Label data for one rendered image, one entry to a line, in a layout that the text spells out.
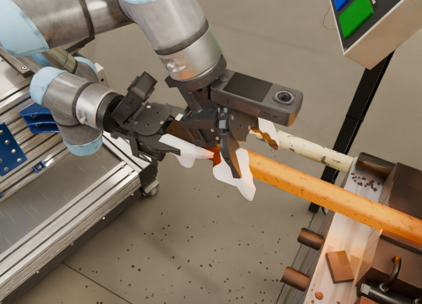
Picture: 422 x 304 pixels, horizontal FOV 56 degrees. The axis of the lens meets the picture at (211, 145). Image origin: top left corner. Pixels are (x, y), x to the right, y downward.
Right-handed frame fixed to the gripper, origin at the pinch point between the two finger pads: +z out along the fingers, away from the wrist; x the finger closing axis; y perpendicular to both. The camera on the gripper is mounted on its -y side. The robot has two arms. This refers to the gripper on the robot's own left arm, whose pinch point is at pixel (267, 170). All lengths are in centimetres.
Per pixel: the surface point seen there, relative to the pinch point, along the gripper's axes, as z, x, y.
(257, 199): 81, -51, 60
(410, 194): 10.8, -6.3, -17.6
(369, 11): -1.5, -41.5, -6.0
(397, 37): 4.6, -40.6, -10.5
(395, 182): 9.7, -7.5, -15.6
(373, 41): 3.7, -38.7, -6.4
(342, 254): 13.5, 4.2, -9.6
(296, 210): 89, -54, 46
